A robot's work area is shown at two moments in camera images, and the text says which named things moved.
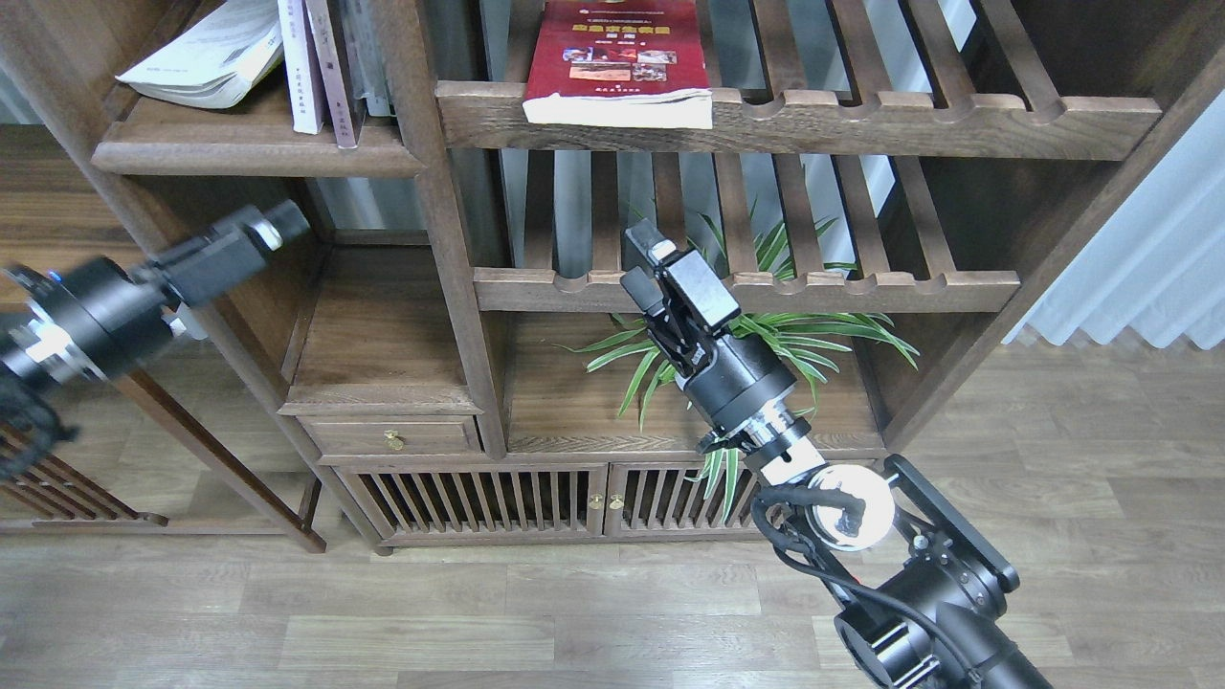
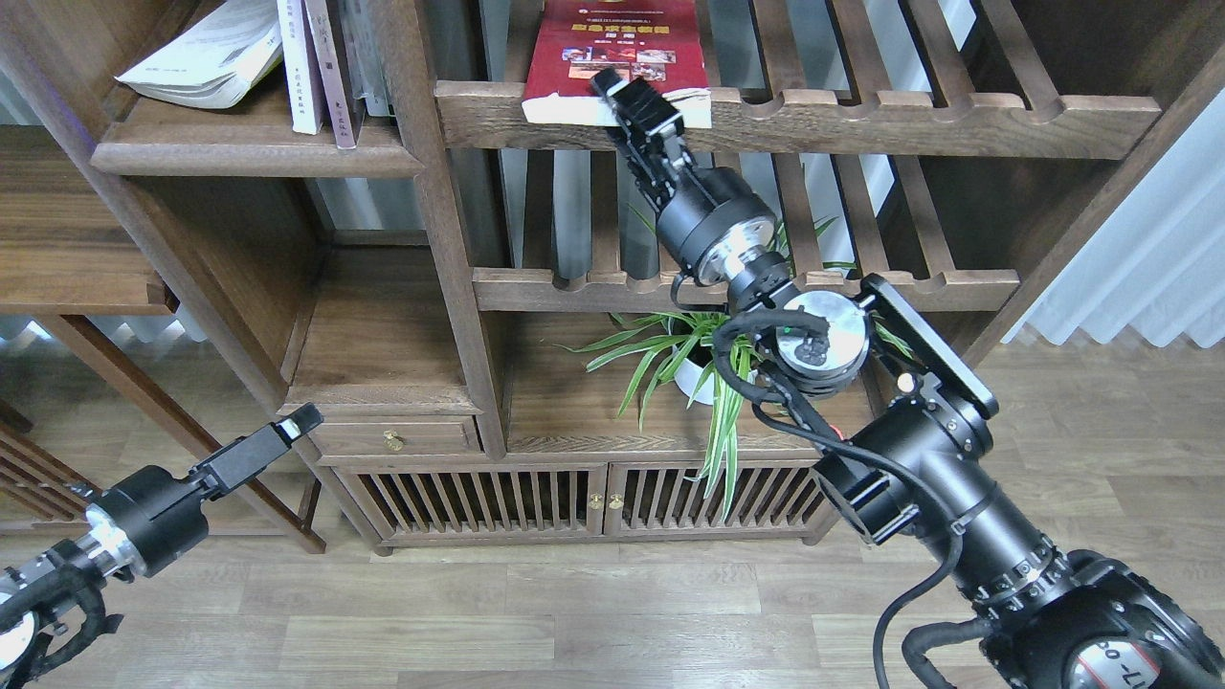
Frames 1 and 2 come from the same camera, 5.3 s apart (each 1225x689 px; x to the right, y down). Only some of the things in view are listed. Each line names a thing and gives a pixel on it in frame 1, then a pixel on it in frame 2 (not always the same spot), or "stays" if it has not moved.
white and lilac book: [301, 67] stays
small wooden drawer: [357, 434] stays
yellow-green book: [217, 59] stays
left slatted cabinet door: [481, 500] stays
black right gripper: [738, 375] → [710, 219]
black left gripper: [98, 314] → [150, 517]
